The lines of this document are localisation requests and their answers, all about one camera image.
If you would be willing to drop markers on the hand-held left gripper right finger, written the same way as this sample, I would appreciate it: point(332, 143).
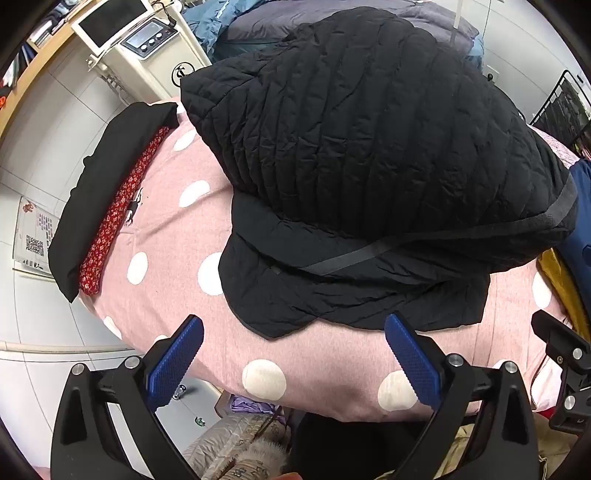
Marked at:
point(413, 364)

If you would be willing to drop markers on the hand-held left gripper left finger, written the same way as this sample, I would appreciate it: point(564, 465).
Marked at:
point(175, 362)

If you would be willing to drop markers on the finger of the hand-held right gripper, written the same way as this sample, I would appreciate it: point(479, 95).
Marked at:
point(572, 357)

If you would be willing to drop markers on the black quilted jacket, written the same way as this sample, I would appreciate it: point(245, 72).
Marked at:
point(369, 152)

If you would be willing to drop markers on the yellow cloth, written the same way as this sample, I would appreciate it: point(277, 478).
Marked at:
point(561, 281)

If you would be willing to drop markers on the purple cloth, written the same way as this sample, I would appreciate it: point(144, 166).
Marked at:
point(254, 406)

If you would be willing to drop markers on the beige fur-trimmed coat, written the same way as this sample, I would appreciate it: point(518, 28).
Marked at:
point(240, 447)

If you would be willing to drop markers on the pink polka dot bedsheet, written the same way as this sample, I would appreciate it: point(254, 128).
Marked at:
point(184, 240)

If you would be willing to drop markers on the navy blue cloth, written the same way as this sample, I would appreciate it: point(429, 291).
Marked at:
point(579, 207)

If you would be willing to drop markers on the red floral cloth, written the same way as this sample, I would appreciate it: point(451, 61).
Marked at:
point(115, 217)

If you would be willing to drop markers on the printed paper sheet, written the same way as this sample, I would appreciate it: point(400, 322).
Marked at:
point(34, 235)

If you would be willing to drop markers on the folded black garment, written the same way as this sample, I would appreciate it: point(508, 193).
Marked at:
point(97, 184)

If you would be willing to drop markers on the cream appliance with display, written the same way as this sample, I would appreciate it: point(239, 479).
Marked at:
point(147, 60)

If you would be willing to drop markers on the blue jacket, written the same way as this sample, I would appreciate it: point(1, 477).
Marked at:
point(217, 18)

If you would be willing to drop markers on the dark grey duvet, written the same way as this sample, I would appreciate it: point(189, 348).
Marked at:
point(268, 23)

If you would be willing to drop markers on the wooden wall shelf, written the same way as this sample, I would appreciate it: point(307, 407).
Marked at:
point(27, 69)

